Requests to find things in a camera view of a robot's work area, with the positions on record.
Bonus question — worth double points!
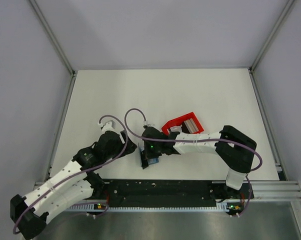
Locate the right aluminium frame post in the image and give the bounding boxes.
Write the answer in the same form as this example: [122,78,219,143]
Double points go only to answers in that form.
[249,0,297,73]

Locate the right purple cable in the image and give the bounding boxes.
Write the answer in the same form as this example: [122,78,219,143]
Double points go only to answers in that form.
[124,108,264,217]

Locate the blue leather card holder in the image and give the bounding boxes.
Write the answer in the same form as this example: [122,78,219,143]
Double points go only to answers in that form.
[138,144,159,170]

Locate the purple cable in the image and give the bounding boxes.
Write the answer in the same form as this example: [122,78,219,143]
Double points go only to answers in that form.
[124,108,264,217]
[12,114,129,235]

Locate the aluminium frame rail right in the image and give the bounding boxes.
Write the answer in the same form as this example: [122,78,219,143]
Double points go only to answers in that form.
[251,180,301,202]

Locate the red plastic bin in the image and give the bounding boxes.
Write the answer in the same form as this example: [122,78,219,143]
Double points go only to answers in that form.
[161,112,204,135]

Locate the stack of cards in bin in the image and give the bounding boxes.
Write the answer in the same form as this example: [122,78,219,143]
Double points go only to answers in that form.
[183,118,199,134]

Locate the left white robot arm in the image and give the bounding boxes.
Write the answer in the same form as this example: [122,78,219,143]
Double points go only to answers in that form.
[9,120,137,240]

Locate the grey slotted cable duct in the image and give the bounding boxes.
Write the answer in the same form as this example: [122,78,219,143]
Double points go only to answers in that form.
[65,202,241,214]

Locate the aluminium frame post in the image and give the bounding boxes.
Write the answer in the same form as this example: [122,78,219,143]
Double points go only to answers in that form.
[27,0,76,76]
[249,0,297,73]

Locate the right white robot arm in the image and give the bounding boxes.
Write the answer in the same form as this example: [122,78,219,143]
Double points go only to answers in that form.
[141,125,257,198]

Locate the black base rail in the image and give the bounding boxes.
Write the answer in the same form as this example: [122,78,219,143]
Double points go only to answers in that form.
[100,178,231,208]

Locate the left aluminium frame post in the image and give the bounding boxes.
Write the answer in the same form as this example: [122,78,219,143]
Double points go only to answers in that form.
[27,0,76,76]

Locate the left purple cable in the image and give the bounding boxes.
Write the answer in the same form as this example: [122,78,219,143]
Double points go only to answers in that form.
[12,114,129,235]

